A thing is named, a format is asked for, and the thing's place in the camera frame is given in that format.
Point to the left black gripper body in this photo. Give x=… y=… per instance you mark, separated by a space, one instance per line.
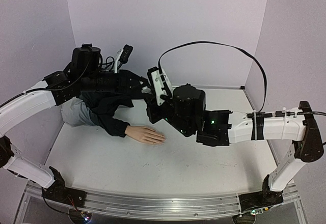
x=92 y=82

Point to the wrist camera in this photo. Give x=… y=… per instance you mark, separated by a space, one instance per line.
x=122 y=57
x=162 y=91

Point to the aluminium front rail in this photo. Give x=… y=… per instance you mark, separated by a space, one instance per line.
x=173 y=208

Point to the black grey jacket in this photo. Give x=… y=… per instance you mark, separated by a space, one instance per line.
x=97 y=109

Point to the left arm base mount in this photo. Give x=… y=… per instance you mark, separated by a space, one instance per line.
x=59 y=192

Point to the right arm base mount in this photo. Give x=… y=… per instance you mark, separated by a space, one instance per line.
x=260 y=199

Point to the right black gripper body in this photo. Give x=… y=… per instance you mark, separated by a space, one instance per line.
x=155 y=107

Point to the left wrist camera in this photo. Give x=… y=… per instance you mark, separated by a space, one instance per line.
x=122 y=57

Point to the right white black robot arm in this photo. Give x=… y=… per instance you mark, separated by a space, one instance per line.
x=226 y=127

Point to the mannequin hand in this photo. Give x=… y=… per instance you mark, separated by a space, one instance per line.
x=145 y=135

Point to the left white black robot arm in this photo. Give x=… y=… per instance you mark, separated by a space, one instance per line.
x=53 y=90

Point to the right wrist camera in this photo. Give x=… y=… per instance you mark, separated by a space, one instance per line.
x=162 y=91

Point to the clear nail polish bottle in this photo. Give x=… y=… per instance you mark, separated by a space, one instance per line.
x=146 y=91

